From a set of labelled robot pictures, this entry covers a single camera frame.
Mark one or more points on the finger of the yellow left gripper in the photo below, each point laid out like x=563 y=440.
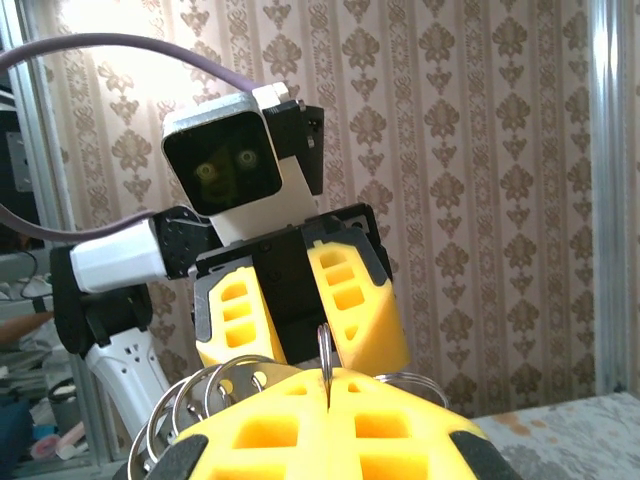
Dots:
x=260 y=325
x=372 y=320

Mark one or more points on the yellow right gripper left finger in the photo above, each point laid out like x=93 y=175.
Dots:
x=315 y=440

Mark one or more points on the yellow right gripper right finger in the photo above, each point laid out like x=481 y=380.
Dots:
x=345 y=445

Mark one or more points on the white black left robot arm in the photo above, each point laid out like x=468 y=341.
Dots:
x=120 y=255

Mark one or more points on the grey cup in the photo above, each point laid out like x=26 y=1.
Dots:
x=65 y=410

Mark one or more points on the floral patterned table cover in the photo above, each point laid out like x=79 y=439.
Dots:
x=575 y=440

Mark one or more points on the pink white tube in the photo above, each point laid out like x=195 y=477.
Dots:
x=55 y=445

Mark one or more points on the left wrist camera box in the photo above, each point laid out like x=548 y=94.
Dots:
x=225 y=160

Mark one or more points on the aluminium frame post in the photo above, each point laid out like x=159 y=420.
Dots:
x=40 y=125
x=607 y=200

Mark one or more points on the grey wall box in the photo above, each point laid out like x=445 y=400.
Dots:
x=17 y=162

